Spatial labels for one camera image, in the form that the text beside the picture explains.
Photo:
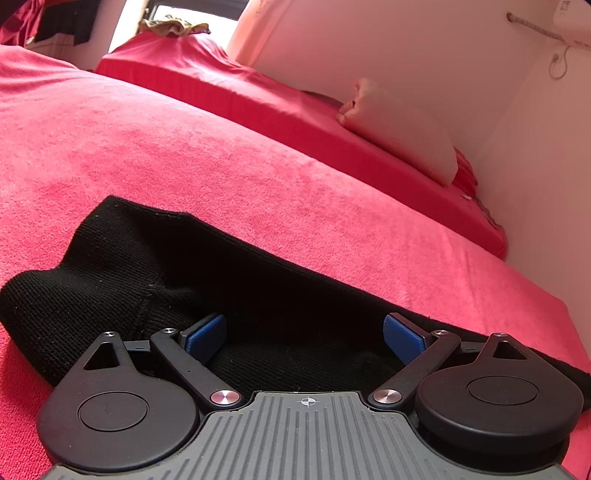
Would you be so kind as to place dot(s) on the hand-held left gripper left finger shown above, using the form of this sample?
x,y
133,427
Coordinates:
x,y
206,334

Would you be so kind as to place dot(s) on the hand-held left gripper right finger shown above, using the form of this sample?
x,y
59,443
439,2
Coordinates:
x,y
406,339

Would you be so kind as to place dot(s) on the black knit pants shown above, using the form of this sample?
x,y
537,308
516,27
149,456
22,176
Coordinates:
x,y
138,277

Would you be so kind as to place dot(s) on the red folded cloth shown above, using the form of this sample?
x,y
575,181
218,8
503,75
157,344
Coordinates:
x,y
465,173

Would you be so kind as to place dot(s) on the white pillow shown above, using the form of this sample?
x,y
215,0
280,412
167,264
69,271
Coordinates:
x,y
406,134

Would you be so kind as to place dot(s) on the red bed sheet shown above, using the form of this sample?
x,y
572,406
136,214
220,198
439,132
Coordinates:
x,y
258,97

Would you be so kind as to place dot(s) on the olive crumpled cloth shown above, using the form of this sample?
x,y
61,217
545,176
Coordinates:
x,y
173,26

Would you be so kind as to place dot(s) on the dark framed window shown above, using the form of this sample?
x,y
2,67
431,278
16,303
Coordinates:
x,y
138,18

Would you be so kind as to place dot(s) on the wrapped air conditioner pipe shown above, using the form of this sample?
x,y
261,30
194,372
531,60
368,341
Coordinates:
x,y
535,27

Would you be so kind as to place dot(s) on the red and black hanging cloth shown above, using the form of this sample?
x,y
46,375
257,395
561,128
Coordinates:
x,y
46,18

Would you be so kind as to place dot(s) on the white air conditioner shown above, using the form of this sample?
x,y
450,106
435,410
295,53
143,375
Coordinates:
x,y
577,18

